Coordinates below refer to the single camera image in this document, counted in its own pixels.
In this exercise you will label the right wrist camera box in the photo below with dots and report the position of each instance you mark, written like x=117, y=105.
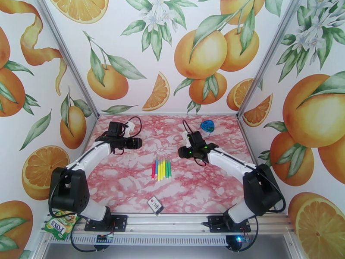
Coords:
x=185, y=138

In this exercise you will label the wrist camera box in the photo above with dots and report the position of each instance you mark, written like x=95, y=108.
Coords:
x=130, y=128
x=185, y=138

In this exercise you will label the blue marker pen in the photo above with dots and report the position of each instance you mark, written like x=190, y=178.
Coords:
x=157, y=165

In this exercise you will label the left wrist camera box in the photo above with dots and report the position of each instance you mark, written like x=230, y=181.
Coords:
x=130, y=128

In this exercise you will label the aluminium frame post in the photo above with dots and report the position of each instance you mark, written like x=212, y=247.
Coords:
x=268, y=58
x=68, y=58

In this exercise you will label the perforated metal strip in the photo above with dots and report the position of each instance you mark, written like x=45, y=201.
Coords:
x=161, y=240

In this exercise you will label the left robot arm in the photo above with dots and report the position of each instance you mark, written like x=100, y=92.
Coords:
x=89, y=158

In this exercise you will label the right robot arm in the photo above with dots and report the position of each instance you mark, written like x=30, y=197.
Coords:
x=231, y=163

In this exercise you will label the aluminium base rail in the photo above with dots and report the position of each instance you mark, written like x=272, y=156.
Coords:
x=167, y=223

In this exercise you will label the aluminium frame leg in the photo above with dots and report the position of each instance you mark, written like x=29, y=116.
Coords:
x=295, y=247
x=40, y=250

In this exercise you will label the yogurt cup with blue lid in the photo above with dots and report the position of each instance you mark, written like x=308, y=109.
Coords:
x=207, y=127

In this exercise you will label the small blue circuit board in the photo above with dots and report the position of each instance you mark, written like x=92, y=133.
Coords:
x=104, y=239
x=242, y=239

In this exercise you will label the pink marker pen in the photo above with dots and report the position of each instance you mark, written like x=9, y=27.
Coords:
x=153, y=170

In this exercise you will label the green Fox's candy bag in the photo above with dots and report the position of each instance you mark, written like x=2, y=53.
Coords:
x=62, y=226

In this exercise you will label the small black white card box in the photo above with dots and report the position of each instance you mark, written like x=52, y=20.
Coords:
x=155, y=205

